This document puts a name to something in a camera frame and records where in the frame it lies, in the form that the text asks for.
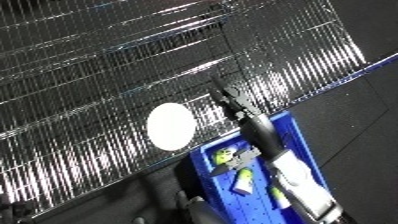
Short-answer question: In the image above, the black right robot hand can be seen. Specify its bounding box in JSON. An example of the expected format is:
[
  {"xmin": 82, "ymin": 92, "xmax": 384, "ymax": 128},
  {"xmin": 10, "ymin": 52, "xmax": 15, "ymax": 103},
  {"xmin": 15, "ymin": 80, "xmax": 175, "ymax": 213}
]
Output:
[{"xmin": 207, "ymin": 76, "xmax": 288, "ymax": 178}]

